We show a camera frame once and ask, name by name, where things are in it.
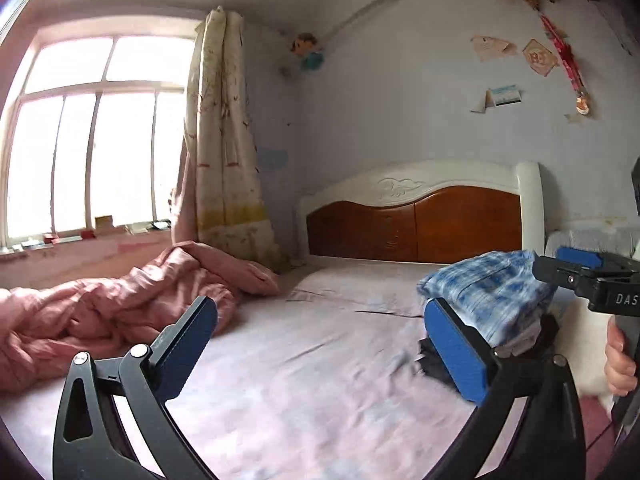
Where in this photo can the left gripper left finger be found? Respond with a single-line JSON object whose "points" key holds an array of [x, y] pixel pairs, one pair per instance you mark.
{"points": [[90, 441]]}

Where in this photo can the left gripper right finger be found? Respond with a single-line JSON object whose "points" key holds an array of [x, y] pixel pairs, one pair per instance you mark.
{"points": [[549, 441]]}

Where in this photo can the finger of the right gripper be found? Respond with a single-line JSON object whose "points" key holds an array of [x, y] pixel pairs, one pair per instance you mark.
{"points": [[590, 260], [582, 281]]}

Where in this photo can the blue plaid shirt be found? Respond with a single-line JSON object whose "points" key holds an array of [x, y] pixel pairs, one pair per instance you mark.
{"points": [[496, 293]]}

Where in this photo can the person's right hand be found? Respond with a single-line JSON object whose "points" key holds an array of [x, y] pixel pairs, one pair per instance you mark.
{"points": [[619, 368]]}

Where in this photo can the folded white garment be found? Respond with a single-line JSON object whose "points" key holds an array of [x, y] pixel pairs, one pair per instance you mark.
{"points": [[521, 343]]}

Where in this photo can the cream pillow at bedside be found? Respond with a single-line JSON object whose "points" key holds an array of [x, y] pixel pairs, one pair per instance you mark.
{"points": [[581, 340]]}

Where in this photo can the folded black jacket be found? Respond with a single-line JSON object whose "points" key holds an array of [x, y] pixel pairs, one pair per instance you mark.
{"points": [[432, 366]]}

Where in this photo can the pink crumpled quilt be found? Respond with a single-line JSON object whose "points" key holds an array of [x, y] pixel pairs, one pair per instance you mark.
{"points": [[43, 329]]}

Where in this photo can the white and wood headboard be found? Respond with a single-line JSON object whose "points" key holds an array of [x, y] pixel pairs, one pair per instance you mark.
{"points": [[437, 211]]}

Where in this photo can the red hanging knot ornament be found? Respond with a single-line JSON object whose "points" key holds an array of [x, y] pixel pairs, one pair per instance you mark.
{"points": [[570, 65]]}

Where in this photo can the pink flat pillow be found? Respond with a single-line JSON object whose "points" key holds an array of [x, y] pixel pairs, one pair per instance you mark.
{"points": [[387, 288]]}

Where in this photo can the pink floral bed sheet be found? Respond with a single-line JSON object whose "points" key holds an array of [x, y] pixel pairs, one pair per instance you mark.
{"points": [[294, 390]]}

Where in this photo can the small box on windowsill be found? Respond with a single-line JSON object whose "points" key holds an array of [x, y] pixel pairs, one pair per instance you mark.
{"points": [[104, 222]]}

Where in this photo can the cream patterned curtain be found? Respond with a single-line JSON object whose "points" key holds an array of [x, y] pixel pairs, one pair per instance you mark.
{"points": [[218, 200]]}

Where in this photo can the white framed window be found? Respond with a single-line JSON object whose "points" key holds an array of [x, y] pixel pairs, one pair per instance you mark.
{"points": [[93, 127]]}

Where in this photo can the blue picture card on wall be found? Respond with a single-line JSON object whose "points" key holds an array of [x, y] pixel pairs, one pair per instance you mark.
{"points": [[497, 97]]}

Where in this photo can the square red wall sticker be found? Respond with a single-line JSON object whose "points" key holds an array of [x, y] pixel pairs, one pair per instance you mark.
{"points": [[540, 59]]}

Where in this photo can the cartoon doll wall decoration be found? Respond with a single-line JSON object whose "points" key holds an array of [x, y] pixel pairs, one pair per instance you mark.
{"points": [[307, 49]]}

